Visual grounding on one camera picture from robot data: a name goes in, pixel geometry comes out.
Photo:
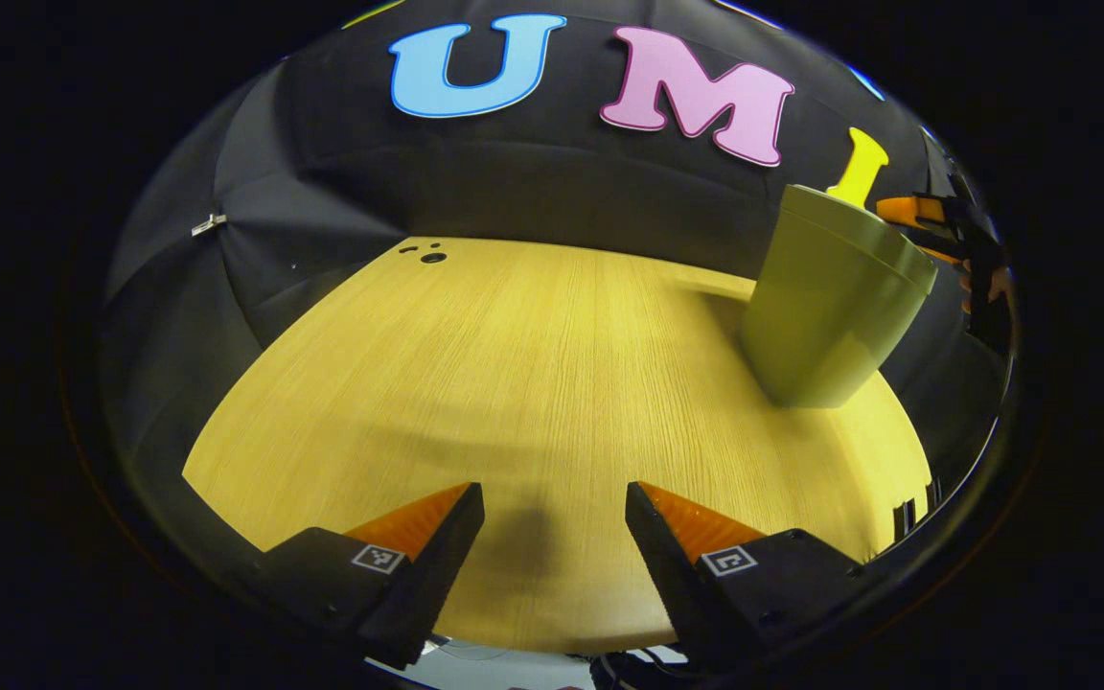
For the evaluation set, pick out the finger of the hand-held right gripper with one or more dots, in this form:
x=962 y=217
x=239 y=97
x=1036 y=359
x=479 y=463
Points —
x=940 y=254
x=902 y=211

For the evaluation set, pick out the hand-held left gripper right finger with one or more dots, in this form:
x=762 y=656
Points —
x=672 y=585

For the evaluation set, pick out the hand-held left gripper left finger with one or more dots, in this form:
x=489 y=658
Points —
x=432 y=575

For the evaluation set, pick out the pale green desktop garbage bin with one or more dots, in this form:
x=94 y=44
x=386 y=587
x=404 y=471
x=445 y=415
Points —
x=830 y=316

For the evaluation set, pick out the black backdrop cloth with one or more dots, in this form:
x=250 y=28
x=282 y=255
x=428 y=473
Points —
x=533 y=182

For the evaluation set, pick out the white cloth clip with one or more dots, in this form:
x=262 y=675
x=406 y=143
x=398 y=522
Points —
x=208 y=224

